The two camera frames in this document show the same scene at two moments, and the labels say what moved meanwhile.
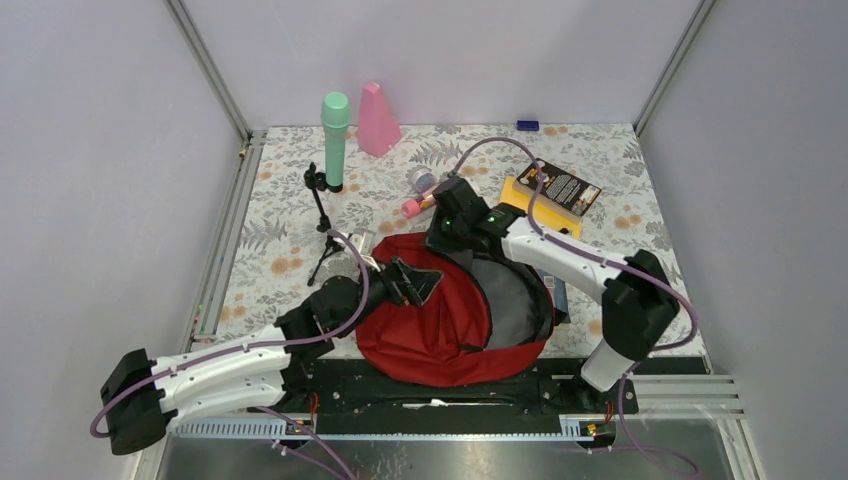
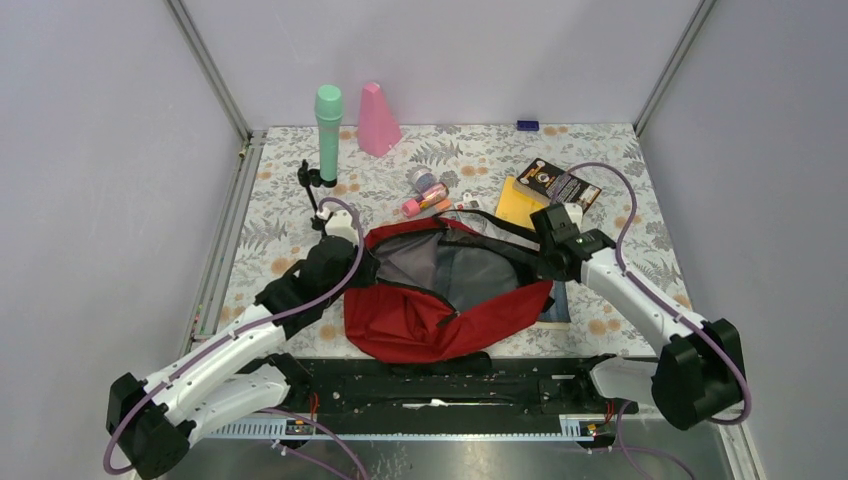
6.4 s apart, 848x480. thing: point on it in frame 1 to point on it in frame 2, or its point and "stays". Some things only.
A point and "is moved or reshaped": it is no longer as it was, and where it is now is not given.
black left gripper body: (381, 289) to (363, 277)
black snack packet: (568, 190) stays
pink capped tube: (411, 208) stays
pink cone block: (378, 128) stays
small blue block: (527, 125) stays
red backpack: (487, 319) is moved or reshaped
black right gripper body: (445, 233) to (547, 269)
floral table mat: (297, 234) stays
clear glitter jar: (422, 179) stays
